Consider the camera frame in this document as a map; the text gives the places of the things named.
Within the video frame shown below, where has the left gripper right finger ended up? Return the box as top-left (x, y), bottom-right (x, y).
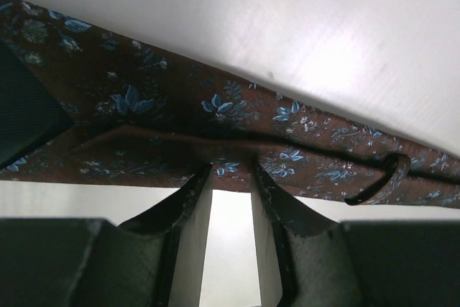
top-left (251, 165), bottom-right (388, 306)

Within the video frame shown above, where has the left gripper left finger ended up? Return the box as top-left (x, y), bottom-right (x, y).
top-left (70, 164), bottom-right (212, 306)

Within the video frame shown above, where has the brown floral tie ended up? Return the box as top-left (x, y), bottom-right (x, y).
top-left (1, 0), bottom-right (459, 209)

